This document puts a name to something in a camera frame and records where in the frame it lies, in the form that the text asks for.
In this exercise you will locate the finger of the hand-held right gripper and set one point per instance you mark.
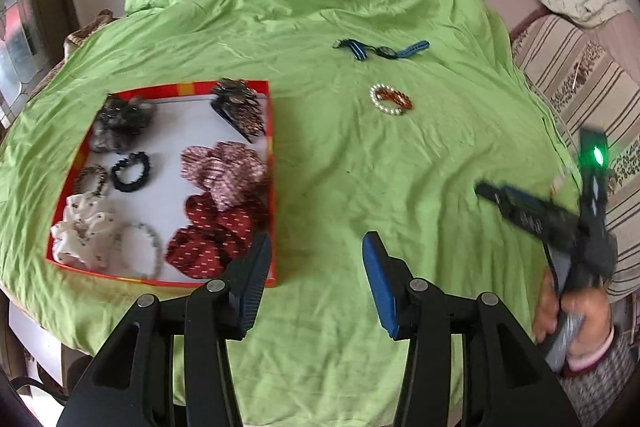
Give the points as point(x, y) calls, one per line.
point(525, 209)

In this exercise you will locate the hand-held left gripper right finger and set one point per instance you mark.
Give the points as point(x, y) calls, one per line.
point(380, 282)

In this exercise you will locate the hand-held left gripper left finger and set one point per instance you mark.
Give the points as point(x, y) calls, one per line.
point(250, 277)

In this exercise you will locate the red dotted scrunchie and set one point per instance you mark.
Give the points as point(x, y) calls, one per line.
point(210, 232)

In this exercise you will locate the pink checked scrunchie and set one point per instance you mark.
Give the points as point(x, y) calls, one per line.
point(220, 172)

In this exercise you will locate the red cardboard tray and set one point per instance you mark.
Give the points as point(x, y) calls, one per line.
point(165, 142)

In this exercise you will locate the black scrunchie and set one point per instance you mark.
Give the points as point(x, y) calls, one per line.
point(120, 182)

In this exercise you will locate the white printed scrunchie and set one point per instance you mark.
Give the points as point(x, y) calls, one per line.
point(80, 227)

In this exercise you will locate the leopard print scrunchie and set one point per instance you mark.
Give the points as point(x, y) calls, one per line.
point(95, 171)

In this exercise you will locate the butterfly rhinestone hair clip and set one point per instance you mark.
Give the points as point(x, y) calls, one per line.
point(235, 89)

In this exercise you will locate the grey sheer scrunchie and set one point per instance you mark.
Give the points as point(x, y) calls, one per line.
point(120, 122)

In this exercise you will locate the person's right forearm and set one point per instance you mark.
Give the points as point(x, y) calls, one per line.
point(600, 382)

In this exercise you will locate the person's right hand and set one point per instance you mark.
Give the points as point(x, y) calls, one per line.
point(592, 317)

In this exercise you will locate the green bed sheet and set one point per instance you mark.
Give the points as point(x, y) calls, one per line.
point(350, 182)

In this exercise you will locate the striped floral sofa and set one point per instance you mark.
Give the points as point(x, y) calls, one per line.
point(565, 57)

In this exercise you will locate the brown patterned cloth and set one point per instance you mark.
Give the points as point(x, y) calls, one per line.
point(82, 34)

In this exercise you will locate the metal frame window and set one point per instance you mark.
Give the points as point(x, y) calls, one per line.
point(20, 47)

